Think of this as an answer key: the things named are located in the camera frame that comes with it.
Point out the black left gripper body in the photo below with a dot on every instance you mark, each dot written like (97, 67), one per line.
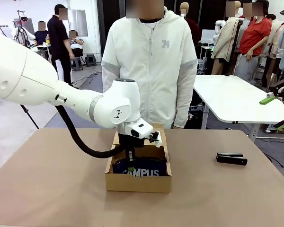
(130, 141)

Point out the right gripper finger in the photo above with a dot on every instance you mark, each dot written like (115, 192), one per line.
(267, 100)
(283, 124)

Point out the navy zippered pencil case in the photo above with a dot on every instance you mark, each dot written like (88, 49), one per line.
(123, 169)

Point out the brown cardboard box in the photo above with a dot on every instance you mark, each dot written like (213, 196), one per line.
(137, 185)

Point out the black stapler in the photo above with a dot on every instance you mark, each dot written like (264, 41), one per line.
(230, 159)

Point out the white-sleeved left forearm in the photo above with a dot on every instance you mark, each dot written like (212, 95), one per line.
(183, 101)

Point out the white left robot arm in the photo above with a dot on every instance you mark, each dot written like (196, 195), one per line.
(26, 75)

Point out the small white robot arm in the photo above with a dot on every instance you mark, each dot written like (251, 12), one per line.
(219, 26)

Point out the white-sleeved right forearm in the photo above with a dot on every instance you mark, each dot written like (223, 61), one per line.
(109, 80)

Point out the dark-haired mannequin in beige clothes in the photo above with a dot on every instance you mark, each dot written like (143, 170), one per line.
(275, 42)

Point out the mannequin in beige coat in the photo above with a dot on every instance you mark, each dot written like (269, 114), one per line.
(224, 40)

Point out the person in white jacket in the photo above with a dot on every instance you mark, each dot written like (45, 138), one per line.
(156, 71)

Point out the grey plastic stool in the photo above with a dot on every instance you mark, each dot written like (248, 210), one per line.
(77, 63)
(91, 60)

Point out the white dehumidifier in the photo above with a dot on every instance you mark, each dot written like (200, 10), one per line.
(59, 68)

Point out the black tripod leg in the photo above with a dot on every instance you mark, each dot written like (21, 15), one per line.
(29, 116)

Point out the seated person in white shirt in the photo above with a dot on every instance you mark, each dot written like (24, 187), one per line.
(75, 43)

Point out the brown-headed mannequin in dark clothes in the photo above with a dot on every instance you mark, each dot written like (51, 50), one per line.
(185, 11)

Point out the standing person in black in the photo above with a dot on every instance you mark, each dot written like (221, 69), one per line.
(60, 40)

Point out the man in dark shirt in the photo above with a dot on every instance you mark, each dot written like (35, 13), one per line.
(41, 35)

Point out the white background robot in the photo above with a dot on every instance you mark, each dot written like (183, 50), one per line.
(22, 30)

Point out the metal wall panel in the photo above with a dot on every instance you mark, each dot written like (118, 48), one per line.
(79, 22)

